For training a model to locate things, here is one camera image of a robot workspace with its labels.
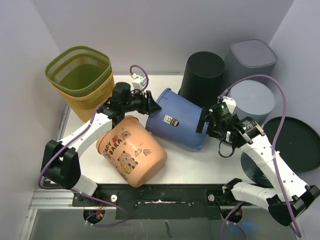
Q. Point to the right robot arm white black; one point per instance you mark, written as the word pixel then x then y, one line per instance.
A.
pixel 289 195

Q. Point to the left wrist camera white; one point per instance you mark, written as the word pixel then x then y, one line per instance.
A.
pixel 139 82

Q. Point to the light grey round bin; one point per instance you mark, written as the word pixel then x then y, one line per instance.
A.
pixel 254 102

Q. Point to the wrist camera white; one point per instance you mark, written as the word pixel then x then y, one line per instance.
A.
pixel 230 103
pixel 139 82

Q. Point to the tan mesh square basket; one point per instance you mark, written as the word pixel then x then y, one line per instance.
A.
pixel 84 106

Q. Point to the dark navy round bin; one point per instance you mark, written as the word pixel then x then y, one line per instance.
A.
pixel 299 146

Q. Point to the blue round bin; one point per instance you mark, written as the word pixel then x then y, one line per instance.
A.
pixel 177 121

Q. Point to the grey mesh square basket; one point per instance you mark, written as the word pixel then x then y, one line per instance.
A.
pixel 246 58

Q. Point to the tan round bin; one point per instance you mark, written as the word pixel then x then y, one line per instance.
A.
pixel 132 151

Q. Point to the black ribbed round bin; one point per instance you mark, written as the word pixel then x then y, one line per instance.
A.
pixel 202 78

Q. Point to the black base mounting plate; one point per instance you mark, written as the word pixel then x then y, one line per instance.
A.
pixel 168 201

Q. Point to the green mesh square basket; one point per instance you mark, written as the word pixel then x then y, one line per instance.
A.
pixel 79 70

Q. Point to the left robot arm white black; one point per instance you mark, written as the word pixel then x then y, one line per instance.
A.
pixel 61 158

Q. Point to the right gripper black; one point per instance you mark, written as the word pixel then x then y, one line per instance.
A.
pixel 207 120

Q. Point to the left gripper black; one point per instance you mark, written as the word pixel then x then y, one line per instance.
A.
pixel 148 106

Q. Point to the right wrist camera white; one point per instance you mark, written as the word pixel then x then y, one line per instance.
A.
pixel 230 103

